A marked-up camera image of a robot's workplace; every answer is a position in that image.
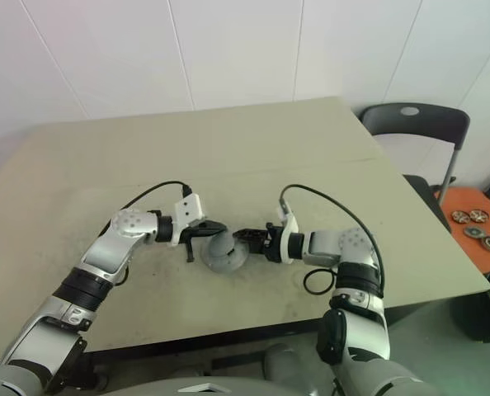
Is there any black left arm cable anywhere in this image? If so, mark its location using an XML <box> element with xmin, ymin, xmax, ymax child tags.
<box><xmin>100</xmin><ymin>180</ymin><xmax>193</xmax><ymax>245</ymax></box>

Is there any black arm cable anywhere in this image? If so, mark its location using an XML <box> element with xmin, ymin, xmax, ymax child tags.
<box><xmin>100</xmin><ymin>180</ymin><xmax>193</xmax><ymax>245</ymax></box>
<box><xmin>280</xmin><ymin>183</ymin><xmax>385</xmax><ymax>296</ymax></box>

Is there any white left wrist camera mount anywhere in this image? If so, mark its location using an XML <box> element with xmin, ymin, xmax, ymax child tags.
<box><xmin>166</xmin><ymin>193</ymin><xmax>210</xmax><ymax>249</ymax></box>

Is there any silver robot torso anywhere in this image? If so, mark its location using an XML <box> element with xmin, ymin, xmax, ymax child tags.
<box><xmin>116</xmin><ymin>362</ymin><xmax>353</xmax><ymax>396</ymax></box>

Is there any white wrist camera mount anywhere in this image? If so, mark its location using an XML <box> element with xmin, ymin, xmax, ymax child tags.
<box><xmin>166</xmin><ymin>193</ymin><xmax>210</xmax><ymax>249</ymax></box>
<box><xmin>276</xmin><ymin>197</ymin><xmax>300</xmax><ymax>265</ymax></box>

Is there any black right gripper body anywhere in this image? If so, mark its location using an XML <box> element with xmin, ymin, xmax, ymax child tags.
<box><xmin>262</xmin><ymin>222</ymin><xmax>285</xmax><ymax>262</ymax></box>

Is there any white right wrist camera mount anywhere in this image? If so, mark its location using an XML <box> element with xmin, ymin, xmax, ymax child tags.
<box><xmin>276</xmin><ymin>197</ymin><xmax>300</xmax><ymax>265</ymax></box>

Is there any black folding chair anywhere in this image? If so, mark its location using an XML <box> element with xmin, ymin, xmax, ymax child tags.
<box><xmin>359</xmin><ymin>102</ymin><xmax>472</xmax><ymax>234</ymax></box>

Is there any round motor stator housing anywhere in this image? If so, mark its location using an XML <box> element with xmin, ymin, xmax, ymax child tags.
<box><xmin>203</xmin><ymin>246</ymin><xmax>250</xmax><ymax>275</ymax></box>

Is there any black bin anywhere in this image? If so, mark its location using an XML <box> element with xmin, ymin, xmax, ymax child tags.
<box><xmin>449</xmin><ymin>270</ymin><xmax>490</xmax><ymax>342</ymax></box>

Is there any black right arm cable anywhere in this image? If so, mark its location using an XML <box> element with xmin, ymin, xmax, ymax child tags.
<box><xmin>280</xmin><ymin>183</ymin><xmax>385</xmax><ymax>296</ymax></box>

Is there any orange side surface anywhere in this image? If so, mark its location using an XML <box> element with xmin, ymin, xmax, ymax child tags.
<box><xmin>436</xmin><ymin>186</ymin><xmax>490</xmax><ymax>274</ymax></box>

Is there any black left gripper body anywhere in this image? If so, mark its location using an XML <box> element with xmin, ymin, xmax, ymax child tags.
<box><xmin>182</xmin><ymin>224</ymin><xmax>205</xmax><ymax>263</ymax></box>

